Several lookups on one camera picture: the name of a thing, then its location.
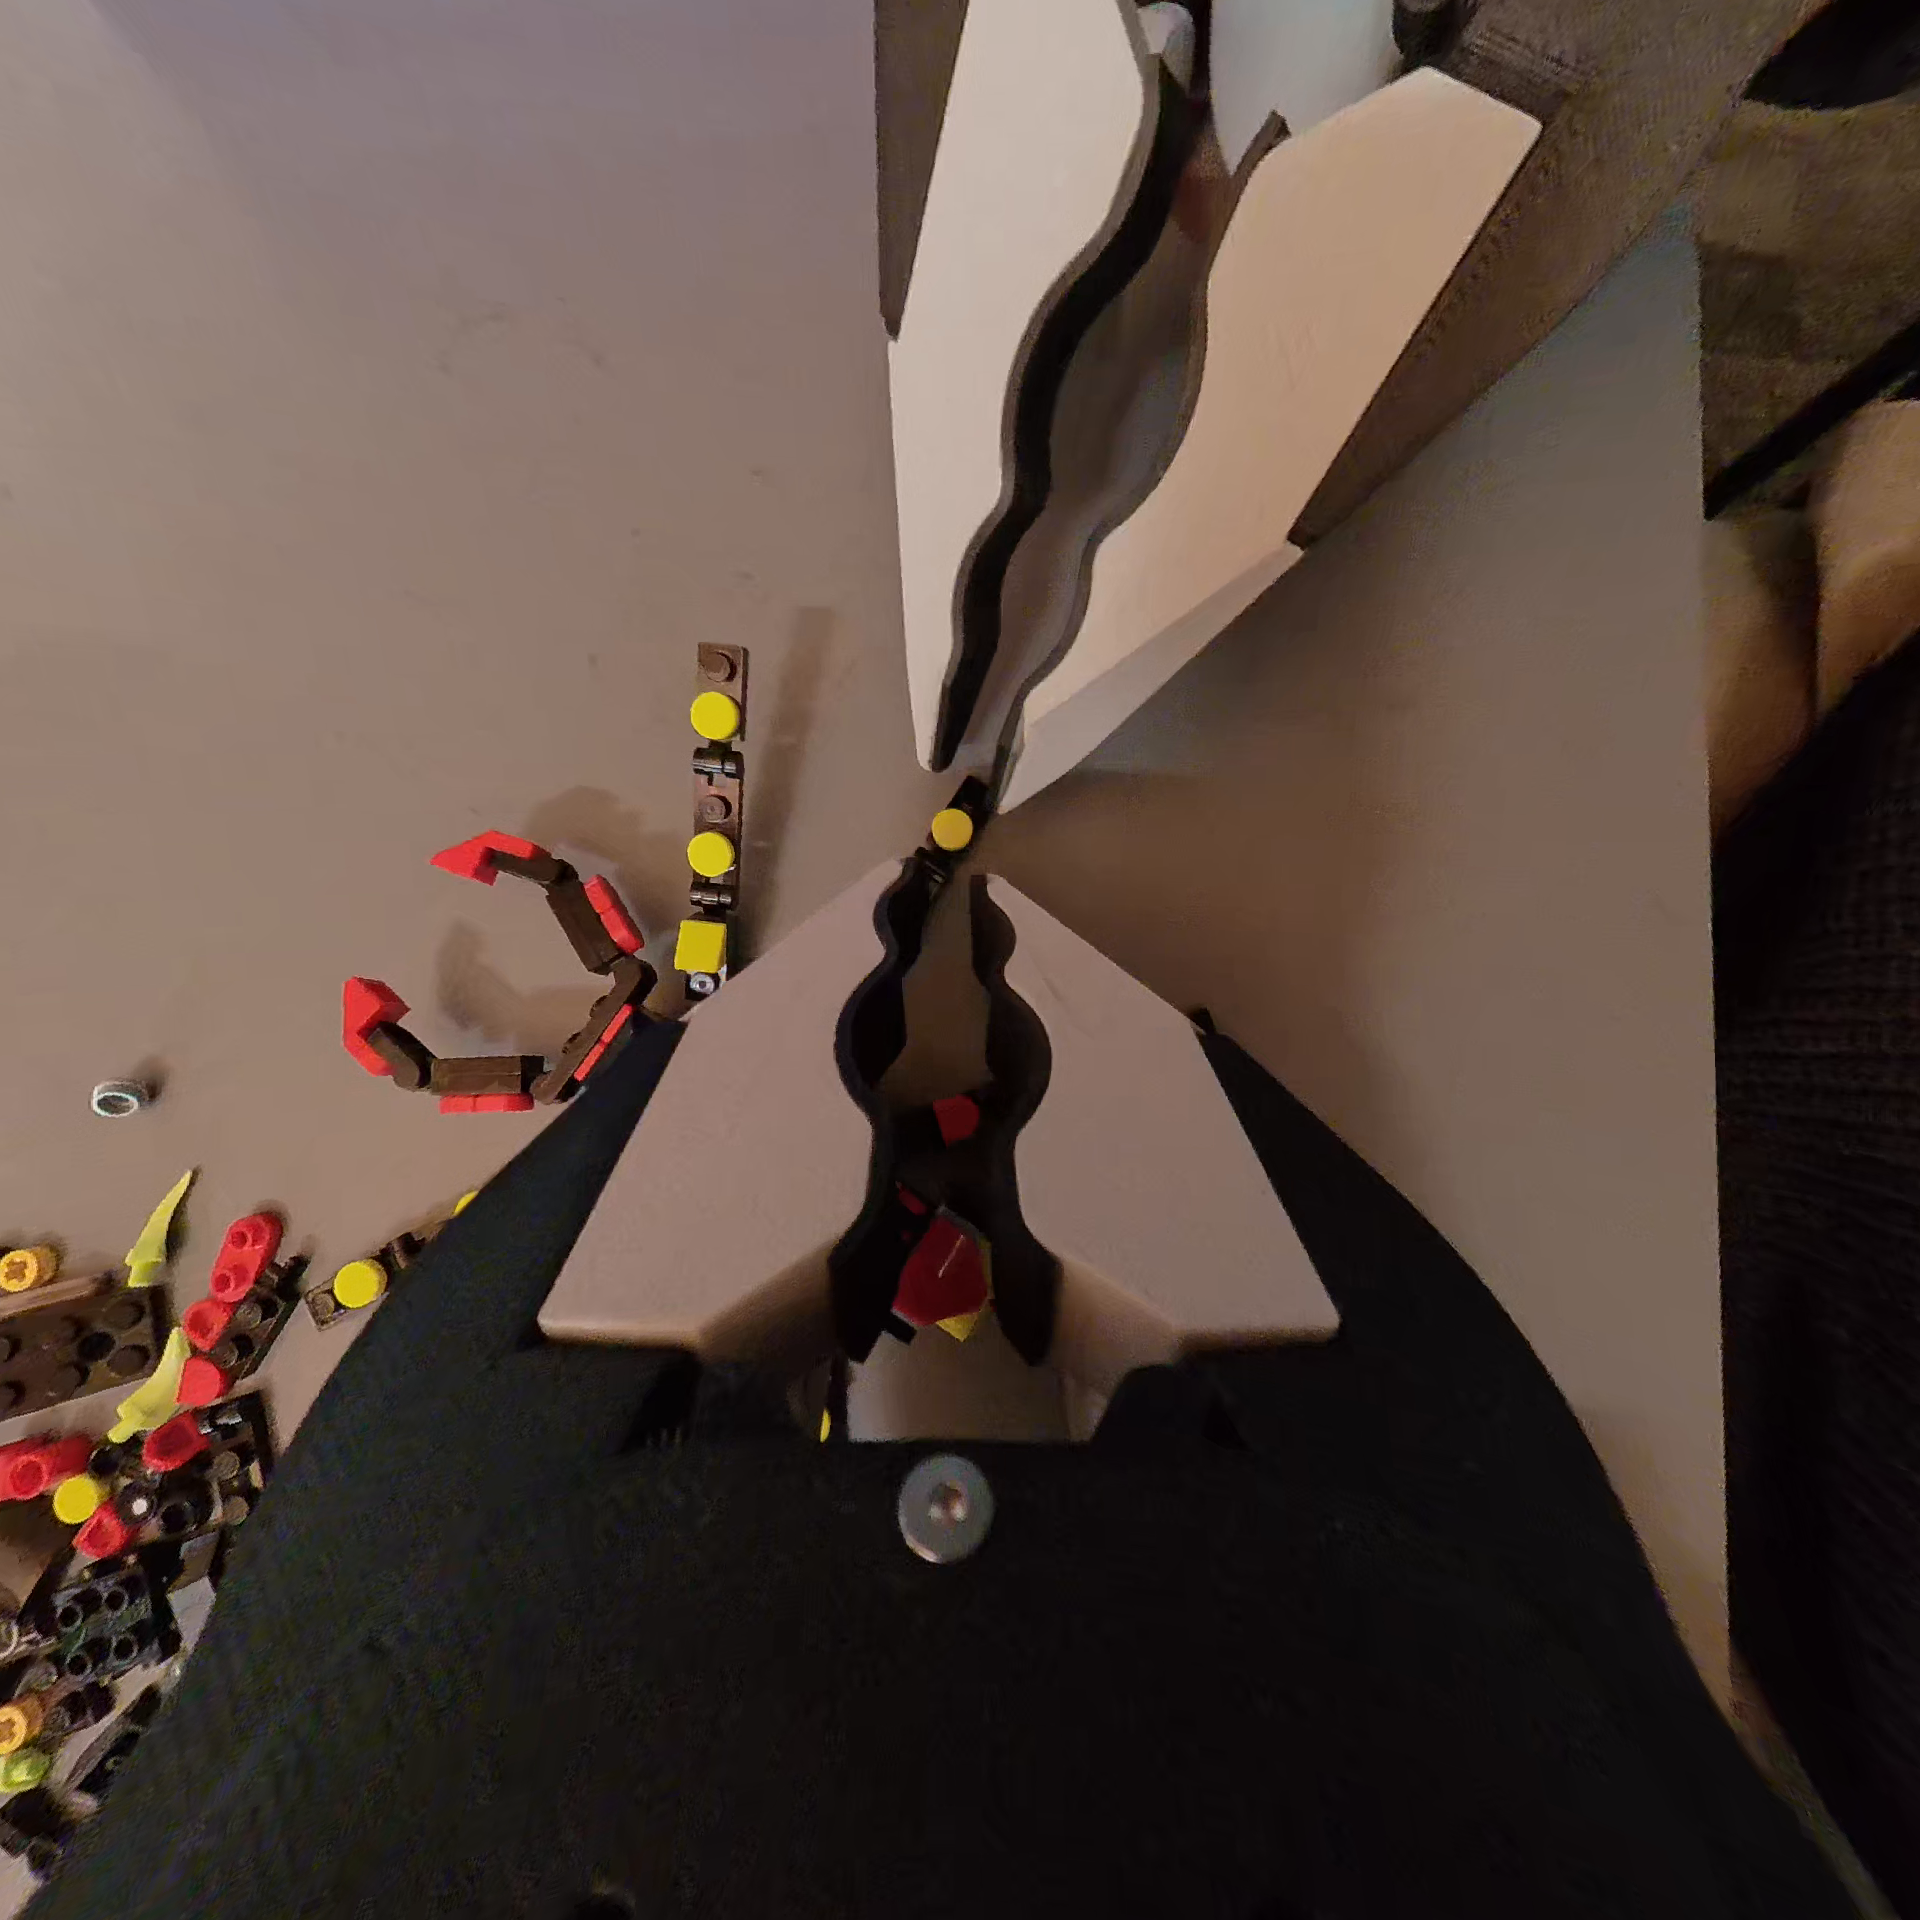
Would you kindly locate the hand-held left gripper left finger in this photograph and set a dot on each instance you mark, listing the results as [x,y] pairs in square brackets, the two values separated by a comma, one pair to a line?
[720,1184]

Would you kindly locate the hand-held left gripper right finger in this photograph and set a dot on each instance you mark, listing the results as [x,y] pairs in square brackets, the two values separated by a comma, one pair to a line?
[1172,1184]

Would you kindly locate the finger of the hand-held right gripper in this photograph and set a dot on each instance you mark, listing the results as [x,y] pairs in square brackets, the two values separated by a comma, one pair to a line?
[1004,300]
[1335,300]

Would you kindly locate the black yellow red lego model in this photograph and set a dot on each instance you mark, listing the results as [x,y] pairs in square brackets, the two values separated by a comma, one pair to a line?
[713,855]

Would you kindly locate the pile of loose lego pieces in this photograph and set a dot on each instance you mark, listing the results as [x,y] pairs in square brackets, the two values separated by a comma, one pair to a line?
[119,1501]

